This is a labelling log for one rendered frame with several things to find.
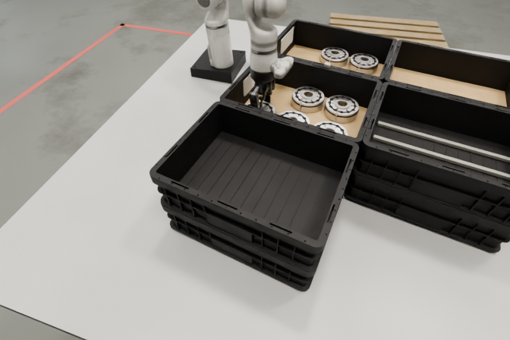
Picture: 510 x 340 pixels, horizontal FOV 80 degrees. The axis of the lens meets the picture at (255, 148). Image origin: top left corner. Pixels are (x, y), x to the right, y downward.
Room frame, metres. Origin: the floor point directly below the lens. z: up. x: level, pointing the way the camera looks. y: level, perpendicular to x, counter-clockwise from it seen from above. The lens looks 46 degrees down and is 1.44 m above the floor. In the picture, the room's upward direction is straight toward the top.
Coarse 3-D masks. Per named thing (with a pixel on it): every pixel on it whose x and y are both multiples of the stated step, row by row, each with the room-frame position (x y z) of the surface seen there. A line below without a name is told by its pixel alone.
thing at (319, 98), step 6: (294, 90) 0.83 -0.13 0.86; (300, 90) 0.84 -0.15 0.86; (318, 90) 0.83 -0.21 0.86; (294, 96) 0.80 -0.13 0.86; (300, 96) 0.80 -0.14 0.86; (318, 96) 0.80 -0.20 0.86; (300, 102) 0.77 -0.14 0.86; (306, 102) 0.77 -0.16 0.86; (312, 102) 0.77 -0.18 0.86; (318, 102) 0.77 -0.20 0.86
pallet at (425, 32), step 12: (336, 24) 3.09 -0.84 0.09; (348, 24) 3.07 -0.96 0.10; (360, 24) 3.06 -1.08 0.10; (372, 24) 3.06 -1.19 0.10; (384, 24) 3.06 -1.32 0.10; (396, 24) 3.06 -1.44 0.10; (408, 24) 3.08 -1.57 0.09; (420, 24) 3.06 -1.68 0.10; (432, 24) 3.06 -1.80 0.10; (396, 36) 2.82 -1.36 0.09; (408, 36) 2.79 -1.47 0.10; (420, 36) 2.79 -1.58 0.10; (432, 36) 2.79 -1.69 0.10
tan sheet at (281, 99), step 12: (276, 84) 0.91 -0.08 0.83; (276, 96) 0.84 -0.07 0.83; (288, 96) 0.84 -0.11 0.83; (324, 96) 0.84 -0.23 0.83; (276, 108) 0.78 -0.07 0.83; (288, 108) 0.78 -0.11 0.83; (360, 108) 0.78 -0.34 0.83; (312, 120) 0.72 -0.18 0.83; (324, 120) 0.72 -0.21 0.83; (360, 120) 0.72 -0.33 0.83; (348, 132) 0.66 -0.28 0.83
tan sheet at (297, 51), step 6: (294, 48) 1.18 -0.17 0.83; (300, 48) 1.18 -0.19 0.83; (306, 48) 1.18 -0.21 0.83; (288, 54) 1.13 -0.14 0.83; (294, 54) 1.13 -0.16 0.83; (300, 54) 1.13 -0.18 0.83; (306, 54) 1.13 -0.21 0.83; (312, 54) 1.13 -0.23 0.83; (318, 54) 1.13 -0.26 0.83; (312, 60) 1.08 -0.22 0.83; (318, 60) 1.08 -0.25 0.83; (348, 60) 1.08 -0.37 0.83; (378, 66) 1.03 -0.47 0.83; (378, 72) 0.99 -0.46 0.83
